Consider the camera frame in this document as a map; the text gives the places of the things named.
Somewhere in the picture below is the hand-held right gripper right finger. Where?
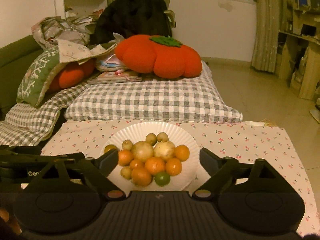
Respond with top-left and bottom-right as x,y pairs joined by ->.
192,147 -> 283,200

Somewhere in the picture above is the beige floral cloth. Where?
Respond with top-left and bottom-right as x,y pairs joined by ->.
56,39 -> 118,64

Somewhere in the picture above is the grey checked blanket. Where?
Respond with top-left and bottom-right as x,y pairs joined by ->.
0,82 -> 88,147

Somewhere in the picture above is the small orange tangerine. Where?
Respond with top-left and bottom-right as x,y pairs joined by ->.
129,158 -> 145,170

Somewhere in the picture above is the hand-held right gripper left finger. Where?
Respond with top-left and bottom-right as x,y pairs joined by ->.
26,148 -> 125,202

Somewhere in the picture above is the black coat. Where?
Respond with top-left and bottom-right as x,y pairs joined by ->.
94,0 -> 172,45

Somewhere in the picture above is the flat pink book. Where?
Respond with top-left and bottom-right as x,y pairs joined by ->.
87,70 -> 142,85

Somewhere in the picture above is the green embroidered cushion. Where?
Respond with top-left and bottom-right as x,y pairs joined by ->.
16,47 -> 65,107

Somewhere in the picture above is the orange tomato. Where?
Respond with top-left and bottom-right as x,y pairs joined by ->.
174,145 -> 190,161
165,157 -> 183,176

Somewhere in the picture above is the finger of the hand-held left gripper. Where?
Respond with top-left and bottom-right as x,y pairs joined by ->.
0,145 -> 42,155
0,153 -> 85,168

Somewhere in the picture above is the chair back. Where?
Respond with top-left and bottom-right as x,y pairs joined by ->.
164,10 -> 177,37

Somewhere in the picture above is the large orange persimmon cushion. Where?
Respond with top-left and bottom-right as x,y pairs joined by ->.
114,34 -> 202,78

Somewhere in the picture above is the floral cloth bag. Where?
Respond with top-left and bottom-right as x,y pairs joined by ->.
32,17 -> 90,50

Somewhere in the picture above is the small orange cushion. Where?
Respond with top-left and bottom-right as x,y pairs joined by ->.
47,60 -> 95,93

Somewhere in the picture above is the green sofa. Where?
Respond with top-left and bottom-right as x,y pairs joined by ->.
0,35 -> 44,120

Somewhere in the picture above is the cherry print tablecloth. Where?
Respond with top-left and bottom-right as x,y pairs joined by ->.
21,120 -> 317,237

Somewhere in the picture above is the white ribbed plate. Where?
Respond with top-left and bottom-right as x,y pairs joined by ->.
100,122 -> 199,190

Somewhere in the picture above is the grey checked pillow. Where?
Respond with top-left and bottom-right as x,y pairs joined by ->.
64,60 -> 243,123

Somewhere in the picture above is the large yellow pear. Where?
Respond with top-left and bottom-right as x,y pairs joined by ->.
153,141 -> 176,161
131,141 -> 154,162

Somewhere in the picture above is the wooden shelf unit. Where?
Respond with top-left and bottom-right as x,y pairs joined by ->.
275,1 -> 320,100

